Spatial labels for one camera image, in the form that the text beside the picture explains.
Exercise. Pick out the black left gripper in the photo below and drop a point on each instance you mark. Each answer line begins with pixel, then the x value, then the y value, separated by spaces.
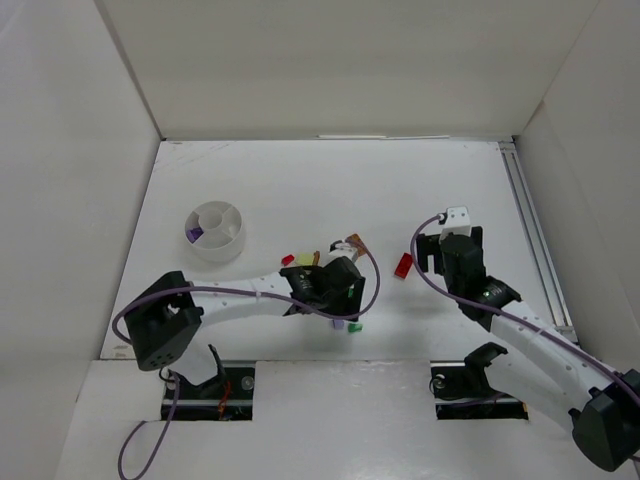
pixel 353 298

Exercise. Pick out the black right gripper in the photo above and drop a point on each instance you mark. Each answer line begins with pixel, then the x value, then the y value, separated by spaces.
pixel 430 251

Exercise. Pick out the red lego brick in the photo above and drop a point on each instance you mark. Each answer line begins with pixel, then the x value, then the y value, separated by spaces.
pixel 404 266

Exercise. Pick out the purple arched lego piece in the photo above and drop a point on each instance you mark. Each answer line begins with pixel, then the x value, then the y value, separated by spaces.
pixel 194 234

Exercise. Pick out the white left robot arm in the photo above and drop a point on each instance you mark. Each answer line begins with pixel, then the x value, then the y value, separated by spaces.
pixel 162 323

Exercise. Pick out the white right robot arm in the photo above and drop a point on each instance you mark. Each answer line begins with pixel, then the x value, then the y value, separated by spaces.
pixel 528 359

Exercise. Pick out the yellow lego brick left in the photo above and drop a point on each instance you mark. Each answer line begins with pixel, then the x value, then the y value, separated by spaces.
pixel 305 259

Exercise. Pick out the small red lego piece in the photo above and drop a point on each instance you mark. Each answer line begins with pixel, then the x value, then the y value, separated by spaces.
pixel 288 259

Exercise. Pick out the white round divided container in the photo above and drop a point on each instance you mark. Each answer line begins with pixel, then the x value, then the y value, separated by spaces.
pixel 224 229

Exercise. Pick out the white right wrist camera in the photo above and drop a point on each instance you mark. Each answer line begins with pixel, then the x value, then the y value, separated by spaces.
pixel 455 221

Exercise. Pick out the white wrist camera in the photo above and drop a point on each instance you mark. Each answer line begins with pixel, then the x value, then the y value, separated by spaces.
pixel 455 221
pixel 344 249

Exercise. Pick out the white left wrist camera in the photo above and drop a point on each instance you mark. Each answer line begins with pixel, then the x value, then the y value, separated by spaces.
pixel 344 249

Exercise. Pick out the aluminium rail right side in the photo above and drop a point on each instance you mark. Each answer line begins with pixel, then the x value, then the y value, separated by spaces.
pixel 553 293

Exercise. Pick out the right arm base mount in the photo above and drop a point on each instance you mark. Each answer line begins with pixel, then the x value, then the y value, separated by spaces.
pixel 462 392

